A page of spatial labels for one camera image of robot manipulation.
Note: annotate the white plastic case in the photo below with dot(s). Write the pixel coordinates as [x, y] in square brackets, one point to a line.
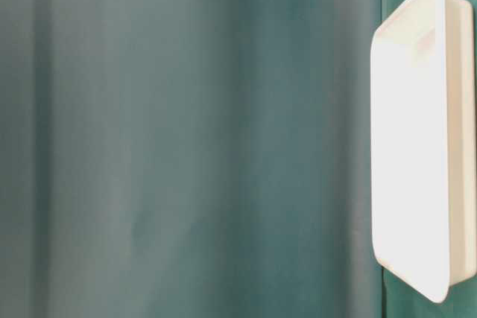
[423, 145]

